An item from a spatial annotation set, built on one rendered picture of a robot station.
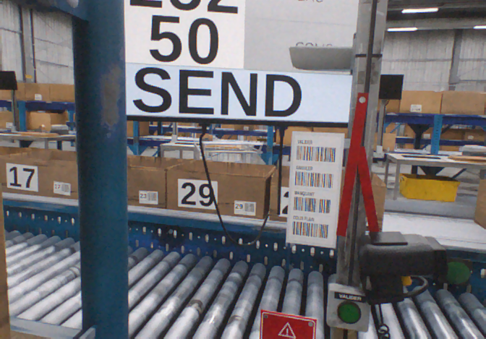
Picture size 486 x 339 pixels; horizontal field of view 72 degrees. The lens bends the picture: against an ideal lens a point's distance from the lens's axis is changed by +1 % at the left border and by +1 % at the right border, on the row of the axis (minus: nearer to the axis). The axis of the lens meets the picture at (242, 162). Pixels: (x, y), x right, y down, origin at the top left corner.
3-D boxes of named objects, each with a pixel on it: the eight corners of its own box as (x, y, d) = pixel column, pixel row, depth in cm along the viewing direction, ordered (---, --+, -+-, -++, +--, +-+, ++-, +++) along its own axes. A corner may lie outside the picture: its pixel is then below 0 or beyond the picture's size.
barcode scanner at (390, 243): (453, 314, 48) (450, 243, 47) (364, 310, 51) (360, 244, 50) (437, 290, 55) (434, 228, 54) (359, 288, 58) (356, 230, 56)
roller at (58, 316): (40, 350, 80) (22, 342, 81) (150, 259, 130) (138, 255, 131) (43, 332, 79) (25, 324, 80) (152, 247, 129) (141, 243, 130)
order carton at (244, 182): (165, 211, 131) (165, 168, 129) (193, 194, 159) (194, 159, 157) (263, 222, 122) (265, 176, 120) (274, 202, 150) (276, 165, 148)
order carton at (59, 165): (0, 194, 148) (-2, 155, 146) (53, 181, 177) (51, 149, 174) (78, 202, 140) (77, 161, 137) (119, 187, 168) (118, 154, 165)
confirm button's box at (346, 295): (326, 328, 56) (329, 290, 55) (325, 317, 59) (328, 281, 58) (369, 335, 55) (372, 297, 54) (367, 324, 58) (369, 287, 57)
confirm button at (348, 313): (338, 321, 55) (340, 304, 55) (338, 315, 57) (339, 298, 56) (358, 324, 55) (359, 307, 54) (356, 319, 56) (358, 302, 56)
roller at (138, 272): (59, 329, 77) (69, 349, 78) (163, 245, 128) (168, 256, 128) (43, 336, 79) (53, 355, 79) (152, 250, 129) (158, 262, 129)
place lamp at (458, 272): (442, 282, 103) (445, 261, 102) (441, 280, 105) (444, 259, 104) (469, 286, 102) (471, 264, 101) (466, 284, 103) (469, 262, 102)
